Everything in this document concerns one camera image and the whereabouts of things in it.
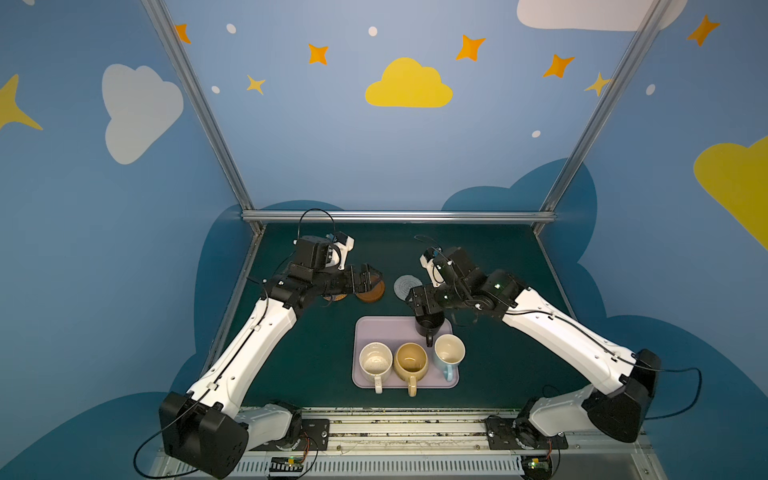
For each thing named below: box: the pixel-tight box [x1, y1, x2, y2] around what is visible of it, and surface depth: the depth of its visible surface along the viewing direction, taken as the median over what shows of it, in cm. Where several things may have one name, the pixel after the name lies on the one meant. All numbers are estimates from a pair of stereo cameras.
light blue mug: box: [433, 333, 466, 382], surface depth 82 cm
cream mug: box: [359, 341, 393, 394], surface depth 82 cm
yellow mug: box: [394, 342, 429, 397], surface depth 80 cm
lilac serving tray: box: [352, 316, 460, 397], surface depth 84 cm
